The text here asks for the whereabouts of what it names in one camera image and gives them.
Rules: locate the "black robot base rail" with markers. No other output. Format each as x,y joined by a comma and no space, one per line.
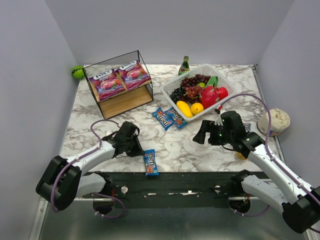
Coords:
171,190

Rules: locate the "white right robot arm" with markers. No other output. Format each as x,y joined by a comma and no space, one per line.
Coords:
296,200

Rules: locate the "orange fruit on table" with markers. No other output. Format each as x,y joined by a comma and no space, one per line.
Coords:
240,156

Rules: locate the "green glass bottle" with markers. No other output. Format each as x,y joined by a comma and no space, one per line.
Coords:
184,66

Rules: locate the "green lime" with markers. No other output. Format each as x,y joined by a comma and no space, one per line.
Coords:
201,84

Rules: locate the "green watermelon ball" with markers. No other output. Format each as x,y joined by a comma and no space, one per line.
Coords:
78,72

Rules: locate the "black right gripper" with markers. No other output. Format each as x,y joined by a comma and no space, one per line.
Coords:
213,132

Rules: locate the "yellow mango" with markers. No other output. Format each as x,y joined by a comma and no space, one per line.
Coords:
184,108

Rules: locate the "red apple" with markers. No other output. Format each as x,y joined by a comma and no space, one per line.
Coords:
222,92

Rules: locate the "purple Fox's candy bag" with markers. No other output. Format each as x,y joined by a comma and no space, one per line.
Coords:
107,84
133,74

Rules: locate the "dark grape bunch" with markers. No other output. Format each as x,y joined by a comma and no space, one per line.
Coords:
178,95

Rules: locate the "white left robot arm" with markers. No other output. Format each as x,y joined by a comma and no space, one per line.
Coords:
61,179

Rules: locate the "orange fruit in basket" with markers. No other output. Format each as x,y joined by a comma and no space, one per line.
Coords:
196,108

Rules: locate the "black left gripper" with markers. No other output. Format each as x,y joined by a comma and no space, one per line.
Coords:
136,149

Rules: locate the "blue M&M's candy bag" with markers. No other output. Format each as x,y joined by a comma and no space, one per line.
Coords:
247,127
150,163
162,117
178,120

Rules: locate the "red grape bunch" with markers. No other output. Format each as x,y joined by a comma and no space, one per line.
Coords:
192,88

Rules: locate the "white plastic fruit basket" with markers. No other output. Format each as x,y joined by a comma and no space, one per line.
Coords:
204,69

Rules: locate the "pink dragon fruit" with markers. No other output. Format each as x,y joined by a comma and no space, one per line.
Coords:
209,95

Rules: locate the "beige cloth sack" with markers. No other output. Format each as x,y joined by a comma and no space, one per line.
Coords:
280,121

